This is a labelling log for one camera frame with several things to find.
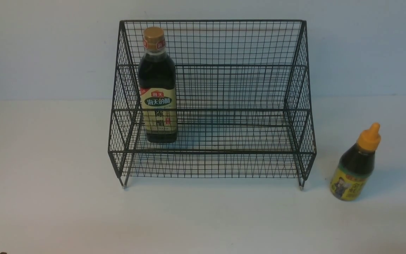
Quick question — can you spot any dark vinegar bottle gold cap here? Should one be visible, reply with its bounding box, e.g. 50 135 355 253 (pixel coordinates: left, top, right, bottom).
137 27 178 144

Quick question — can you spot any small sauce bottle orange cap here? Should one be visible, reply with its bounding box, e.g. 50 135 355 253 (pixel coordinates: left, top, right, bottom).
329 122 381 201

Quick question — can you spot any black wire mesh shelf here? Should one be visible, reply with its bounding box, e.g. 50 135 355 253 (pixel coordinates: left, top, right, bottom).
108 19 317 190

